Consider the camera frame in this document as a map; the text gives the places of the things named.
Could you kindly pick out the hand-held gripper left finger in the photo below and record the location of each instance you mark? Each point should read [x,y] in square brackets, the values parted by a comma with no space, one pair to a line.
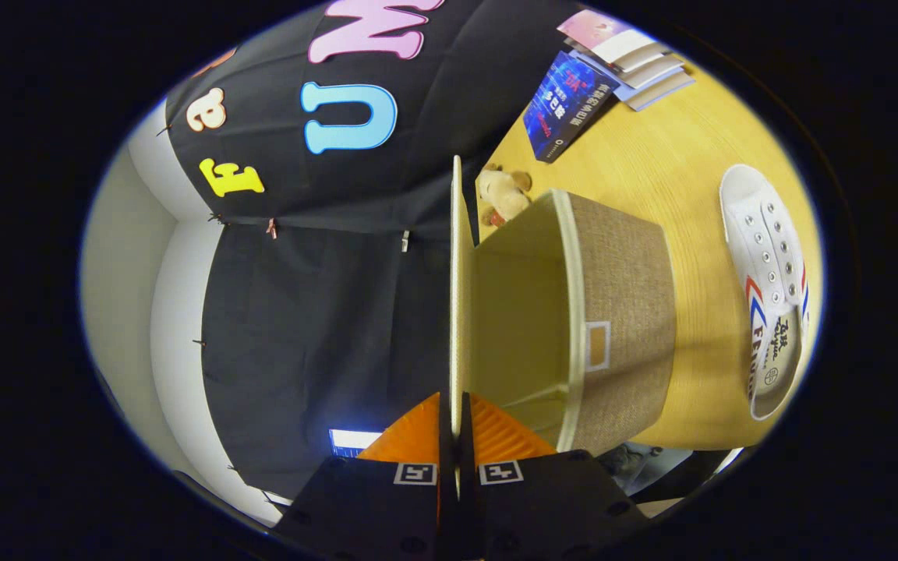
[447,499]

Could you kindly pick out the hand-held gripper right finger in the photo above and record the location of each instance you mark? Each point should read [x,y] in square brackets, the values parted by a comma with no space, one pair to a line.
[468,499]

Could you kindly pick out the beige fabric storage box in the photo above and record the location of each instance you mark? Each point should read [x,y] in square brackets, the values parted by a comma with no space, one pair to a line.
[620,312]

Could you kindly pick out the white canvas shoe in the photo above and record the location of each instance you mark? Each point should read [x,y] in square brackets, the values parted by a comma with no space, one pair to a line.
[761,234]

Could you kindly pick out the silver cloth clip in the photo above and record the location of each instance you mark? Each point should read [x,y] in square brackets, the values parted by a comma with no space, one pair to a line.
[404,240]

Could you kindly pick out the brown plush toy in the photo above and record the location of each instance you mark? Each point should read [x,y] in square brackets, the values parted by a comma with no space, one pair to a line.
[502,195]

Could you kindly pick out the red cloth clip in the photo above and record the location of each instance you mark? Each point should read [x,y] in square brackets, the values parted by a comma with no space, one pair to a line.
[271,227]

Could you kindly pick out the dark blue book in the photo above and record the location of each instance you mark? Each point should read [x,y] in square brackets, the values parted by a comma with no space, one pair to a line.
[566,109]

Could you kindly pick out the light blue cover book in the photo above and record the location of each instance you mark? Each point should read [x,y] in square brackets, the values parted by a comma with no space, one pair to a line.
[663,89]

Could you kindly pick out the white paperback book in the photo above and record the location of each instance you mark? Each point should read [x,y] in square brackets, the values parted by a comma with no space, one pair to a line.
[648,68]

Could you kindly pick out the pink cover book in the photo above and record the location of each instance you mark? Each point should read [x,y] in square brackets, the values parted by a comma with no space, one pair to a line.
[597,31]

